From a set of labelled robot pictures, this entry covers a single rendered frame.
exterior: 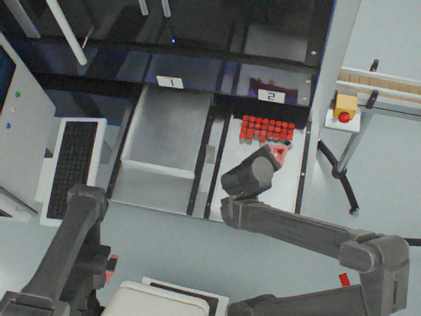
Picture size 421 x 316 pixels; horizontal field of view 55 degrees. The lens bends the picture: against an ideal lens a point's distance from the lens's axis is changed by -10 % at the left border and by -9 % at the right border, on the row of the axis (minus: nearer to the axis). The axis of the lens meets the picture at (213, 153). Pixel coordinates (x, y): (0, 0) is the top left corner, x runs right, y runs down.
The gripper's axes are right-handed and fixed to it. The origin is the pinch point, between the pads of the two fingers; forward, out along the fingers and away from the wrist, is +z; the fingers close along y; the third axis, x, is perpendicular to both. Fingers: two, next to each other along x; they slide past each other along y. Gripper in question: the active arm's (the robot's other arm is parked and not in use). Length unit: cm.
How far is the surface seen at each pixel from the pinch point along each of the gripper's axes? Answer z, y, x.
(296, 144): 32.1, 25.4, 1.6
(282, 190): 18.2, 28.7, 11.5
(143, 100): 8, 54, -42
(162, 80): 7, 37, -41
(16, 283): -50, 177, -15
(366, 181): 114, 73, 42
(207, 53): 8.8, 12.5, -35.2
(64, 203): -32, 74, -25
